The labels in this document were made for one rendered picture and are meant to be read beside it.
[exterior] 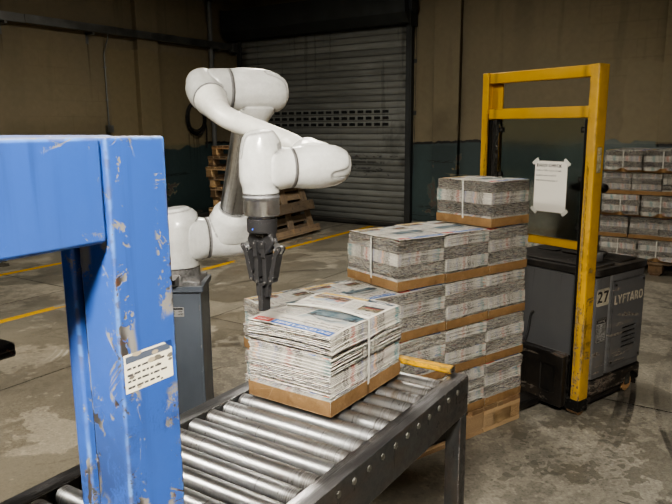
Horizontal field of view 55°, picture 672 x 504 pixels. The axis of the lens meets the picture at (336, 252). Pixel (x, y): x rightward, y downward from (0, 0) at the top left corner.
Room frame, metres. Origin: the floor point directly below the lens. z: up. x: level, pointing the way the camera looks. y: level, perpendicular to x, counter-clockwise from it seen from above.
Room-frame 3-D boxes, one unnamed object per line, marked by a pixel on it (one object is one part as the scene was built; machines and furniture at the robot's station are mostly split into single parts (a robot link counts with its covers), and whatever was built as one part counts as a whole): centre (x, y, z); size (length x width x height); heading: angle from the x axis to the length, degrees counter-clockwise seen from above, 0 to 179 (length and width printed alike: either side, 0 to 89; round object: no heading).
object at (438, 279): (3.03, -0.28, 0.86); 0.38 x 0.29 x 0.04; 35
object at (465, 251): (3.19, -0.52, 0.95); 0.38 x 0.29 x 0.23; 35
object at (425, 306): (2.93, -0.17, 0.42); 1.17 x 0.39 x 0.83; 126
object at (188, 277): (2.34, 0.58, 1.03); 0.22 x 0.18 x 0.06; 2
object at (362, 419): (1.71, 0.05, 0.77); 0.47 x 0.05 x 0.05; 57
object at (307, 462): (1.49, 0.19, 0.77); 0.47 x 0.05 x 0.05; 57
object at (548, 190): (3.63, -1.13, 1.27); 0.57 x 0.01 x 0.65; 36
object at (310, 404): (1.74, 0.09, 0.83); 0.29 x 0.16 x 0.04; 55
